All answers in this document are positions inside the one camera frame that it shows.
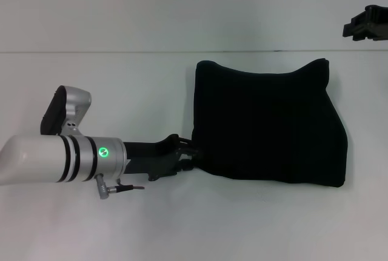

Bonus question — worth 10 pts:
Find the left arm cable with plug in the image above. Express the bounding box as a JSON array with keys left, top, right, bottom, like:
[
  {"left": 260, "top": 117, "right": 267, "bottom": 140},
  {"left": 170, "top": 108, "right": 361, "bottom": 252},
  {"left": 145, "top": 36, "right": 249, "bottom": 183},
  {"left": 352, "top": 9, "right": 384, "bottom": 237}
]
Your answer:
[{"left": 95, "top": 174, "right": 146, "bottom": 200}]

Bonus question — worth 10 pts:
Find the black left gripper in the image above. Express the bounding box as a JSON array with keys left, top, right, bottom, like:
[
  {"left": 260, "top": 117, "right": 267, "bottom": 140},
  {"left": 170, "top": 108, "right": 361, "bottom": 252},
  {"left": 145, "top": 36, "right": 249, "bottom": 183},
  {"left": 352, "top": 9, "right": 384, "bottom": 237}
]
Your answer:
[{"left": 122, "top": 133, "right": 203, "bottom": 182}]

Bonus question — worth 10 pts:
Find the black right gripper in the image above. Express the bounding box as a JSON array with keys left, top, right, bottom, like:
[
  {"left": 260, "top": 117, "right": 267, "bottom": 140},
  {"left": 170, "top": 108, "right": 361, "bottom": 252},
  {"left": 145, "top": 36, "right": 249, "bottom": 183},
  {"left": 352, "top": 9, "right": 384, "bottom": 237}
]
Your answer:
[{"left": 343, "top": 4, "right": 388, "bottom": 42}]

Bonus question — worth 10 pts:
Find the black t-shirt with FREE print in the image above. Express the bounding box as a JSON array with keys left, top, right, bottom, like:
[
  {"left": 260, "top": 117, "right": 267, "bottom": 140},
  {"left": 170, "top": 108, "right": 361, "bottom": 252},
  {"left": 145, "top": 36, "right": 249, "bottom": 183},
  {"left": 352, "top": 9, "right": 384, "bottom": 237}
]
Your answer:
[{"left": 190, "top": 58, "right": 348, "bottom": 189}]

